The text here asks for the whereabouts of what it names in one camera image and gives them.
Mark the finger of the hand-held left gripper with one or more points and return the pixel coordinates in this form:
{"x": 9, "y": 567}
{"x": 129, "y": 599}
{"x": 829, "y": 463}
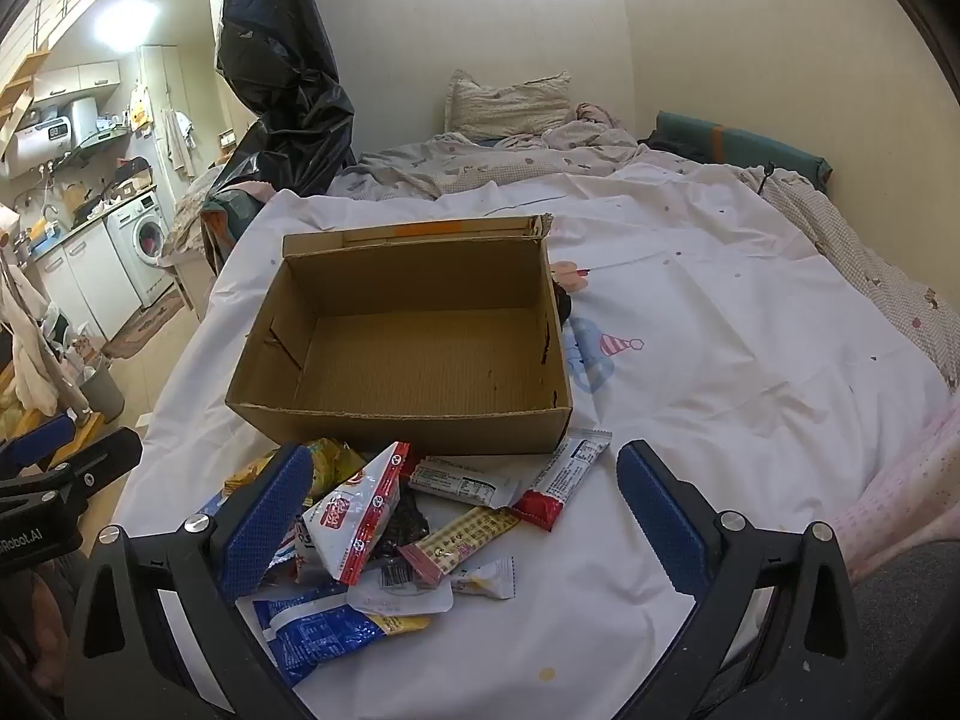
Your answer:
{"x": 37, "y": 441}
{"x": 97, "y": 465}

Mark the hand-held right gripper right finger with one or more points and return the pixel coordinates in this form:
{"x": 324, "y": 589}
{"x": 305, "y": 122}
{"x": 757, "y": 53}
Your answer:
{"x": 660, "y": 517}

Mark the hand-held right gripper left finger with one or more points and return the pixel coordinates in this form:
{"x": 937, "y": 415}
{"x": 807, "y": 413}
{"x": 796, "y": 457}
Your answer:
{"x": 266, "y": 517}

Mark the clear bread packet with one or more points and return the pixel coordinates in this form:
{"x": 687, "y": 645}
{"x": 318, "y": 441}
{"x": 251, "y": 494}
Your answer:
{"x": 244, "y": 480}

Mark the yellow snack packet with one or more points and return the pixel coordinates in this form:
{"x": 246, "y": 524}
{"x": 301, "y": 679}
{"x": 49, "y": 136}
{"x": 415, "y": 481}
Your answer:
{"x": 334, "y": 461}

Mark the white red striped snack packet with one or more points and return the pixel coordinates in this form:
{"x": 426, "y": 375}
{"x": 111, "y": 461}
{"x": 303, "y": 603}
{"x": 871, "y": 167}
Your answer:
{"x": 360, "y": 514}

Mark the red white bar wrapper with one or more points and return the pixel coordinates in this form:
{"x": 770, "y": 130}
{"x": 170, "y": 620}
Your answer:
{"x": 566, "y": 480}

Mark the large blue snack bag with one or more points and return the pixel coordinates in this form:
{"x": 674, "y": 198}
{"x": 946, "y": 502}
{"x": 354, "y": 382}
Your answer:
{"x": 322, "y": 634}

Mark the dark snack packet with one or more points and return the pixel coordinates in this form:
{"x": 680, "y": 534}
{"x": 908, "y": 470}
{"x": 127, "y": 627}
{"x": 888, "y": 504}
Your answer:
{"x": 405, "y": 529}

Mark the clear white snack packet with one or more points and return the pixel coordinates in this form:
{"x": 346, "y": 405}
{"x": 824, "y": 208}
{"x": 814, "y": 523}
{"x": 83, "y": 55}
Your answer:
{"x": 401, "y": 592}

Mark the small white candy packet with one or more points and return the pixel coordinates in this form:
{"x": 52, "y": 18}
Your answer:
{"x": 484, "y": 579}

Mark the pink yellow bar wrapper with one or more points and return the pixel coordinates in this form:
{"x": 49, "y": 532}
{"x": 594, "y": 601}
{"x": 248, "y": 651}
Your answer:
{"x": 457, "y": 546}

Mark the cardboard box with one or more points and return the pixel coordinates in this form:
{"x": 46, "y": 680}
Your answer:
{"x": 420, "y": 360}

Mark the person's left hand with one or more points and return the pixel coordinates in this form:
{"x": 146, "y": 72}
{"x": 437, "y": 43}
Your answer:
{"x": 41, "y": 615}

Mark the grey trash bin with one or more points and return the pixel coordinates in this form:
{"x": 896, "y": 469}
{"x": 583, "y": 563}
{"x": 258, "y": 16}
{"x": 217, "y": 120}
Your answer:
{"x": 101, "y": 394}

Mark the hanging cream clothes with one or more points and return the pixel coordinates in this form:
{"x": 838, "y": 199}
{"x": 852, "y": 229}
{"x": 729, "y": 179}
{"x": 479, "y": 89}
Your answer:
{"x": 30, "y": 345}

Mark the brown floor rug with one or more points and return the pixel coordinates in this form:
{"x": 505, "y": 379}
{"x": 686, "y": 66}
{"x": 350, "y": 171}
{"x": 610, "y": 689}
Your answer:
{"x": 146, "y": 322}

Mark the white floor cabinet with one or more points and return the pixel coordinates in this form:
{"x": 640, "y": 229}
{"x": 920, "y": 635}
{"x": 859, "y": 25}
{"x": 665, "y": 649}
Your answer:
{"x": 82, "y": 285}

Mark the white washing machine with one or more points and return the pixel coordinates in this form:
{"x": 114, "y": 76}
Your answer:
{"x": 146, "y": 236}

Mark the dark cloth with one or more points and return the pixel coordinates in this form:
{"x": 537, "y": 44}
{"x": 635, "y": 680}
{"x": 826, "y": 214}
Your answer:
{"x": 562, "y": 306}

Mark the person's pink pajama leg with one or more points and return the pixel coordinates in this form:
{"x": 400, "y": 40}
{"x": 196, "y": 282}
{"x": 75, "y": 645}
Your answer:
{"x": 900, "y": 495}

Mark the person's grey clothing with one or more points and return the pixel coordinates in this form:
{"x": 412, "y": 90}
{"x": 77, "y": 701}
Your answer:
{"x": 900, "y": 615}

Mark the floral draped blanket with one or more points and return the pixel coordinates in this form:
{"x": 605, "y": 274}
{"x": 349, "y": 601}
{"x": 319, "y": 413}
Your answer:
{"x": 187, "y": 217}

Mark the green orange cloth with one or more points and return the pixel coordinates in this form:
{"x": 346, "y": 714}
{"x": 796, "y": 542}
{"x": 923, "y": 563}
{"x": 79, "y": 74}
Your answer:
{"x": 225, "y": 217}

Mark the white water heater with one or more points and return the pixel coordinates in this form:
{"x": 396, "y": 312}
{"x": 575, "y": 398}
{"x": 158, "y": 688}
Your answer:
{"x": 52, "y": 135}

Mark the hanging white towel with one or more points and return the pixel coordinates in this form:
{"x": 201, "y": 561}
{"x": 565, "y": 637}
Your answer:
{"x": 176, "y": 135}

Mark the tall white cabinet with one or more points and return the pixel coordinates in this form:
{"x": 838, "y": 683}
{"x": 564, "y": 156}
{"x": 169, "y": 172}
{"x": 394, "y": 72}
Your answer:
{"x": 161, "y": 90}

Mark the teal rolled mat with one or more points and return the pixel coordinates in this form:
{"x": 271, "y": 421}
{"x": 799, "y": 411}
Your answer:
{"x": 750, "y": 146}

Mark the black plastic bag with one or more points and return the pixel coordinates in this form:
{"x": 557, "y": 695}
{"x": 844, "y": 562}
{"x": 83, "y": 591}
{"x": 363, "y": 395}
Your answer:
{"x": 277, "y": 75}

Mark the beige pillow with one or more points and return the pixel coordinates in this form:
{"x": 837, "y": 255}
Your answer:
{"x": 506, "y": 105}

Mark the white wall cabinets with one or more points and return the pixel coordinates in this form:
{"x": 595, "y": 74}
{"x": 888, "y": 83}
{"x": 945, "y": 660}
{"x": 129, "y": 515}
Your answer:
{"x": 75, "y": 79}

